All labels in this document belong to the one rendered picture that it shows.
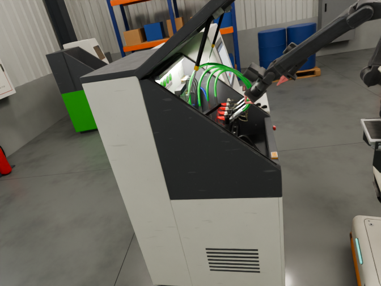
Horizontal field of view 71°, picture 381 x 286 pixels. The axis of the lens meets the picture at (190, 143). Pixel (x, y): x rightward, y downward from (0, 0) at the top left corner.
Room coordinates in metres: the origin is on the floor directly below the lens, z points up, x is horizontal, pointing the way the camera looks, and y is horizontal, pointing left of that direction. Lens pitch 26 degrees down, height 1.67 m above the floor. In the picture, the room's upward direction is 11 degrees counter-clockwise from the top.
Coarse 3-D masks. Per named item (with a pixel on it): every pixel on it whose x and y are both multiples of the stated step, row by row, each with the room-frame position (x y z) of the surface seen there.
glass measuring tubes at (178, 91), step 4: (180, 84) 1.66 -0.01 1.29; (184, 84) 1.64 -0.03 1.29; (176, 88) 1.58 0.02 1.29; (180, 88) 1.56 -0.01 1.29; (184, 88) 1.61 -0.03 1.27; (176, 92) 1.52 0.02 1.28; (180, 92) 1.51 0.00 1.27; (184, 92) 1.63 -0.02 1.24; (180, 96) 1.53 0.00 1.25; (184, 96) 1.60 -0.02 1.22
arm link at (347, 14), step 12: (348, 12) 0.89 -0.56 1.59; (360, 12) 0.85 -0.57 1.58; (372, 12) 0.83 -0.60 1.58; (336, 24) 0.92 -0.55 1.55; (348, 24) 0.87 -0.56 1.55; (360, 24) 0.85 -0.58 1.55; (312, 36) 0.99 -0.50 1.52; (324, 36) 0.95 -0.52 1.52; (336, 36) 0.93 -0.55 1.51; (300, 48) 1.01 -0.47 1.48; (312, 48) 0.98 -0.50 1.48; (276, 60) 1.12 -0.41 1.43; (288, 60) 1.05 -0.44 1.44; (300, 60) 1.02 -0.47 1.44; (276, 72) 1.08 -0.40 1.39
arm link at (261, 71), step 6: (252, 66) 1.16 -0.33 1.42; (258, 66) 1.17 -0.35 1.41; (246, 72) 1.17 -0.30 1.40; (252, 72) 1.16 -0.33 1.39; (258, 72) 1.15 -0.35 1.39; (264, 72) 1.15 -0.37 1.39; (270, 72) 1.09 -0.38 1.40; (252, 78) 1.16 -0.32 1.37; (264, 78) 1.11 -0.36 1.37; (270, 78) 1.09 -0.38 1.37
